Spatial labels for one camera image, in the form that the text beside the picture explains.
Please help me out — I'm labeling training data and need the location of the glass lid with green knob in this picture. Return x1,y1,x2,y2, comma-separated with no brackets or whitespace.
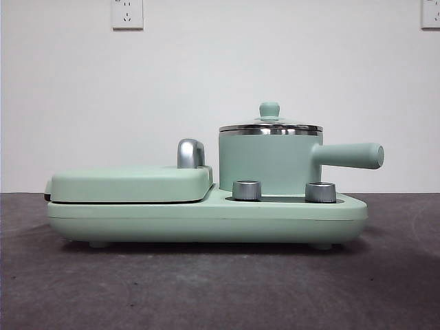
219,101,324,133

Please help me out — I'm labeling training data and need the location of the silver control knob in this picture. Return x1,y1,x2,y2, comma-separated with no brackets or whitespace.
232,179,262,201
305,181,337,204

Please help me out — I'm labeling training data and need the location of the mint green breakfast machine base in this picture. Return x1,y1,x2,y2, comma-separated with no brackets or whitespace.
47,182,369,249

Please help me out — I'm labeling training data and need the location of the mint green griddle cover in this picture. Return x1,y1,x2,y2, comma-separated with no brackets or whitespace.
44,138,215,204

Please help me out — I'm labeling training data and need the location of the mint green handled pot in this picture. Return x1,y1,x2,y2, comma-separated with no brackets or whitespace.
218,127,385,194

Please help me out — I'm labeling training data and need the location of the white wall socket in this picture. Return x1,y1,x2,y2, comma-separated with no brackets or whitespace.
421,0,440,30
111,0,144,31

